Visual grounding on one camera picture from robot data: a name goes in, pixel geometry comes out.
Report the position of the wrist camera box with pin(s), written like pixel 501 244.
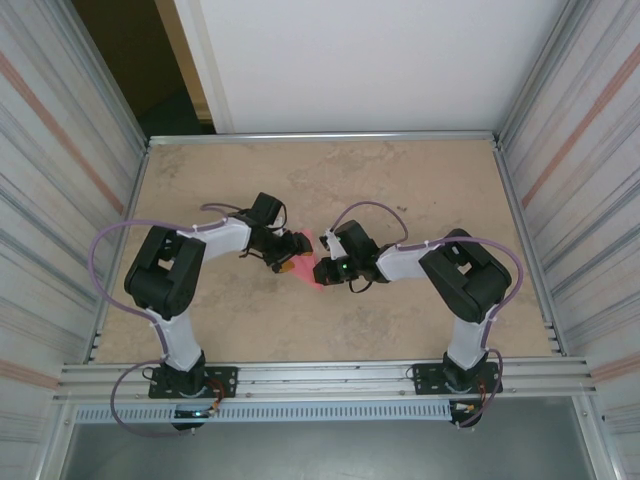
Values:
pixel 331 240
pixel 281 231

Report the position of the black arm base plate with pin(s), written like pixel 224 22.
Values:
pixel 225 382
pixel 425 377

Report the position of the black base controller box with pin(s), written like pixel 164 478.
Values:
pixel 465 415
pixel 192 420

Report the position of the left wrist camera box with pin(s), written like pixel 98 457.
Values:
pixel 281 231

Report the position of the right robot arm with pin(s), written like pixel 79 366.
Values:
pixel 465 280

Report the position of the pink cloth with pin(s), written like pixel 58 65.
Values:
pixel 307 272

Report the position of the white door frame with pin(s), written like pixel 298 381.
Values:
pixel 210 65

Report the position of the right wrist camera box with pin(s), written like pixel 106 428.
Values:
pixel 331 240

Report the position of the aluminium mounting rail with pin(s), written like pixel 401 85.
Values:
pixel 320 380

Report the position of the aluminium table edge rail long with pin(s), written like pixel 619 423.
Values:
pixel 320 137

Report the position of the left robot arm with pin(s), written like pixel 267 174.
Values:
pixel 162 275

